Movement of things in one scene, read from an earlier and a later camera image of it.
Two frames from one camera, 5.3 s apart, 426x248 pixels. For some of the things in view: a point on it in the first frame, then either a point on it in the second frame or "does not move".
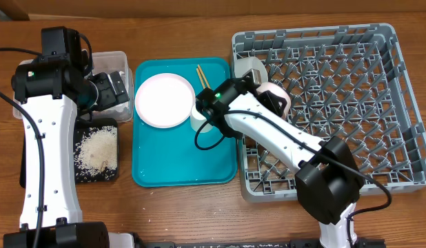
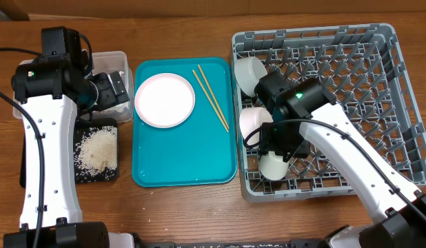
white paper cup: x=197 y=120 -> x=272 y=167
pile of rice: x=96 y=152 does not move
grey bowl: x=243 y=65 does not move
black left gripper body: x=107 y=96 does not move
